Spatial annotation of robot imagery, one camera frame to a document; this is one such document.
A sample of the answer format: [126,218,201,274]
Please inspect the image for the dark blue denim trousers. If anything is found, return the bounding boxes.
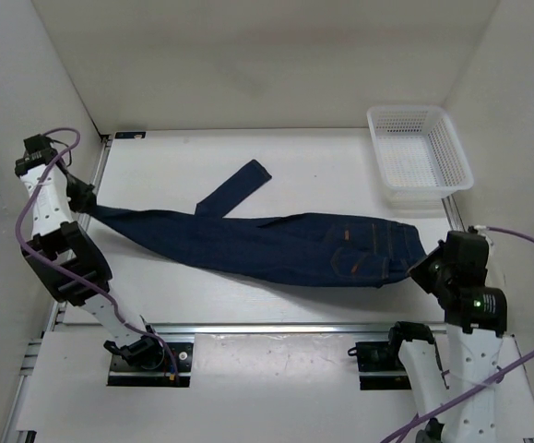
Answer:
[89,160,426,288]

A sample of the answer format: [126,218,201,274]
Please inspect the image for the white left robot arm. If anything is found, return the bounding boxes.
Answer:
[15,132,177,373]

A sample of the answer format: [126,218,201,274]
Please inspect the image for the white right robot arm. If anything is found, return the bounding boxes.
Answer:
[386,231,507,442]

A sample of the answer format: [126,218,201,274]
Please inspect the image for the dark label sticker on table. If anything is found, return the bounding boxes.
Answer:
[114,131,147,139]

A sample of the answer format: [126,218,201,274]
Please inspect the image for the white perforated plastic basket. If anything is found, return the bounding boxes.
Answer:
[367,105,474,206]

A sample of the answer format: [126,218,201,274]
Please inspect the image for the aluminium right side rail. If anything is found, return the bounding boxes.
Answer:
[442,196,466,232]

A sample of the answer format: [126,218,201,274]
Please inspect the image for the aluminium rail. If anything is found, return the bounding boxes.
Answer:
[48,134,113,330]
[40,322,498,338]
[442,196,466,232]

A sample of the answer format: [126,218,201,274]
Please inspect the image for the aluminium left side rail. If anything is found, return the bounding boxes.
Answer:
[48,134,113,330]

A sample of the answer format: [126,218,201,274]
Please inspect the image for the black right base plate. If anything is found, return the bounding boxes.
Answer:
[347,341,411,391]

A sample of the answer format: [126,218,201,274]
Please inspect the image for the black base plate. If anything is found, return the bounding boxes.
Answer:
[347,341,411,391]
[103,336,194,388]

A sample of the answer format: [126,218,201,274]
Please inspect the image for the aluminium front rail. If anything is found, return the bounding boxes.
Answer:
[40,322,498,338]

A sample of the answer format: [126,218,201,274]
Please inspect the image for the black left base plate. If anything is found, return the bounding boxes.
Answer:
[103,336,194,388]

